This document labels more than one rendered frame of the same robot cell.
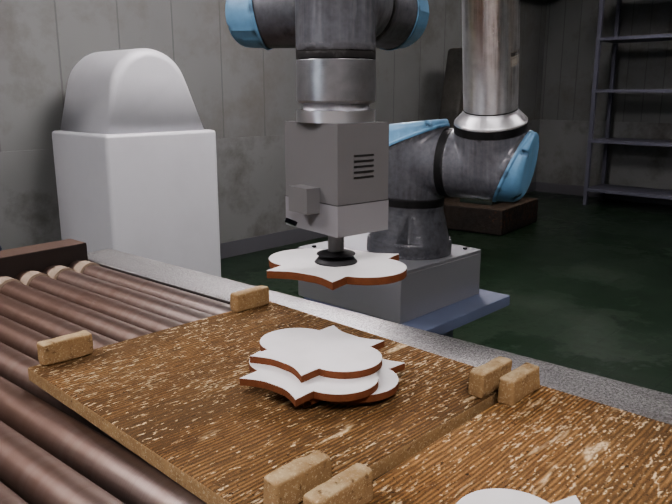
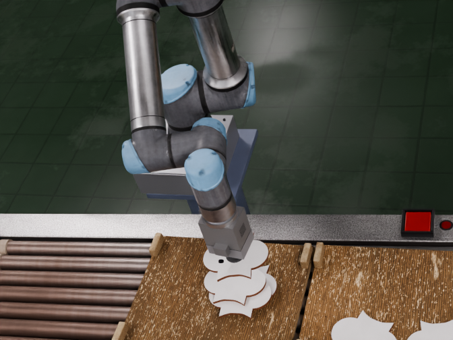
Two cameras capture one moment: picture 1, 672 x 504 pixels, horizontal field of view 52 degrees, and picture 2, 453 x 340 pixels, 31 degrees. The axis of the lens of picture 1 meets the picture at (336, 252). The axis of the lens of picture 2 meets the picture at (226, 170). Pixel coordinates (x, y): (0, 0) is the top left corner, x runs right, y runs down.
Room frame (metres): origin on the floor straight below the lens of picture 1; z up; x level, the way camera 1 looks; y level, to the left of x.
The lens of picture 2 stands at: (-0.49, 0.27, 2.45)
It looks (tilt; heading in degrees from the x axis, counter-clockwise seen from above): 44 degrees down; 345
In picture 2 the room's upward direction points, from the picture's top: 18 degrees counter-clockwise
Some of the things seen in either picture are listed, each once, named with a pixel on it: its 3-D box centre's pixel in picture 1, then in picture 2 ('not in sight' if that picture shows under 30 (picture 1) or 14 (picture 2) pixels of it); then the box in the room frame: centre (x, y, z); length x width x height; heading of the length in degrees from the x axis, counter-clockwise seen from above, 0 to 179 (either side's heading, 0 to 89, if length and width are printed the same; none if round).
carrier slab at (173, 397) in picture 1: (267, 380); (216, 300); (0.69, 0.07, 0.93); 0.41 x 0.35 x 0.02; 46
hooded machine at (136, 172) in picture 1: (139, 178); not in sight; (4.05, 1.17, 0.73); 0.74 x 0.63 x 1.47; 137
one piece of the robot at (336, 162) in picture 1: (324, 169); (222, 232); (0.66, 0.01, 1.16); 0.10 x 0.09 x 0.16; 128
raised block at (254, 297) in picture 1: (250, 298); (156, 244); (0.92, 0.12, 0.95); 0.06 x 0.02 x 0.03; 136
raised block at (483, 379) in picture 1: (490, 376); (306, 256); (0.65, -0.16, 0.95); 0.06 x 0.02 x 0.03; 136
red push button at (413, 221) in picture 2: not in sight; (418, 222); (0.58, -0.43, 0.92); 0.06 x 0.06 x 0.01; 50
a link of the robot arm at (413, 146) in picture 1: (416, 157); (183, 94); (1.19, -0.14, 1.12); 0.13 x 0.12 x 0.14; 61
